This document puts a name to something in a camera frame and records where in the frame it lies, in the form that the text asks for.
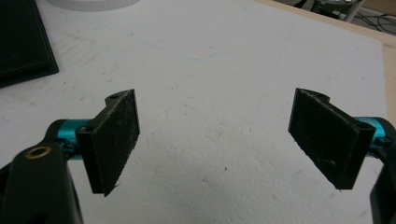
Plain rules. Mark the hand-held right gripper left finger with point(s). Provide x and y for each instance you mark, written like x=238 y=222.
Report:
x=109 y=140

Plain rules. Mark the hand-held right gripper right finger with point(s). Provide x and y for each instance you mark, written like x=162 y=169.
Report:
x=327 y=137

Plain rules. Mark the black bag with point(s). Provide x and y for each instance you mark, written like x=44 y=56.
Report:
x=23 y=40

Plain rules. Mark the wooden table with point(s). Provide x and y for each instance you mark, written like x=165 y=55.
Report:
x=389 y=62

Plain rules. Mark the white foam mat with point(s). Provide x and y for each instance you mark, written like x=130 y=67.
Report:
x=211 y=93

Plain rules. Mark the white metal desk leg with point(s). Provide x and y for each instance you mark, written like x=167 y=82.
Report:
x=355 y=9

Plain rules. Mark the white stand with round base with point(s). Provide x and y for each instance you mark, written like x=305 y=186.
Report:
x=93 y=4

